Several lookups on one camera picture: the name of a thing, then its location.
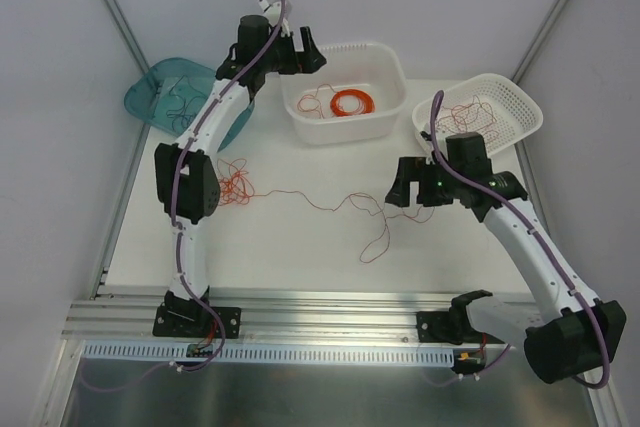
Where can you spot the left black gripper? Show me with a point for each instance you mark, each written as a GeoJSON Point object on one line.
{"type": "Point", "coordinates": [295, 54]}

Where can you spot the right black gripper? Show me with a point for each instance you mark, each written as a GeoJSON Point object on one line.
{"type": "Point", "coordinates": [417, 187]}

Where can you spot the ball of wires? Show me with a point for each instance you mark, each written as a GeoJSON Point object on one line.
{"type": "Point", "coordinates": [235, 186]}

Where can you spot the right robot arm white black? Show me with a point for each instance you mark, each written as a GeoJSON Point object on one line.
{"type": "Point", "coordinates": [576, 334]}

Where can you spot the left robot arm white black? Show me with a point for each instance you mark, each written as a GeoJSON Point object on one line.
{"type": "Point", "coordinates": [186, 182]}

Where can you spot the white solid plastic tub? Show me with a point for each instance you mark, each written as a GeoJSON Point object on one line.
{"type": "Point", "coordinates": [357, 95]}

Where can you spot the white perforated plastic basket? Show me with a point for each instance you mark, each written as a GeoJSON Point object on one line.
{"type": "Point", "coordinates": [491, 105]}

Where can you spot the teal transparent plastic bin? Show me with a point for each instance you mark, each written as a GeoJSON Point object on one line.
{"type": "Point", "coordinates": [172, 95]}

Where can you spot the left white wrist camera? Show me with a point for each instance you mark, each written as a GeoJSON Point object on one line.
{"type": "Point", "coordinates": [277, 14]}

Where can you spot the right aluminium frame post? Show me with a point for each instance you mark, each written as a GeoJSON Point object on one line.
{"type": "Point", "coordinates": [541, 74]}

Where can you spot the aluminium frame post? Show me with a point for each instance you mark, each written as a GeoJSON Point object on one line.
{"type": "Point", "coordinates": [541, 74]}
{"type": "Point", "coordinates": [85, 142]}

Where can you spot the aluminium mounting rail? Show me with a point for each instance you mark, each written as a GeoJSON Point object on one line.
{"type": "Point", "coordinates": [267, 316]}

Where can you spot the white slotted cable duct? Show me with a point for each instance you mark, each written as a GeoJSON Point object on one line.
{"type": "Point", "coordinates": [274, 354]}

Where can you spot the left aluminium frame post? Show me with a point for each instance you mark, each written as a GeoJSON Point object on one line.
{"type": "Point", "coordinates": [85, 142]}

